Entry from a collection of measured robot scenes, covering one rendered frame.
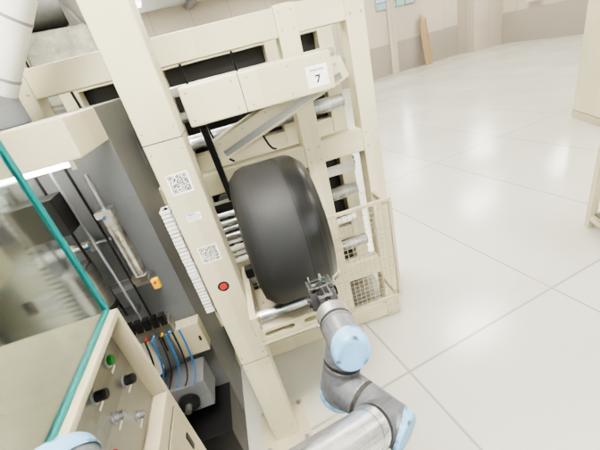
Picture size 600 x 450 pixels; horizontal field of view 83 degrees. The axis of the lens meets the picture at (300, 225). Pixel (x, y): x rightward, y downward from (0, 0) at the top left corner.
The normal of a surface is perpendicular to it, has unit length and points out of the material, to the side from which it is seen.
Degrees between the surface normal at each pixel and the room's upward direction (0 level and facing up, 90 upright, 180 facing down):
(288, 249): 77
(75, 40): 64
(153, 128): 90
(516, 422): 0
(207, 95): 90
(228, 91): 90
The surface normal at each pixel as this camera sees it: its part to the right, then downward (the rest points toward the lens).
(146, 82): 0.23, 0.40
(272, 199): -0.01, -0.38
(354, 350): 0.22, 0.21
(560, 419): -0.22, -0.86
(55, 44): 0.33, -0.09
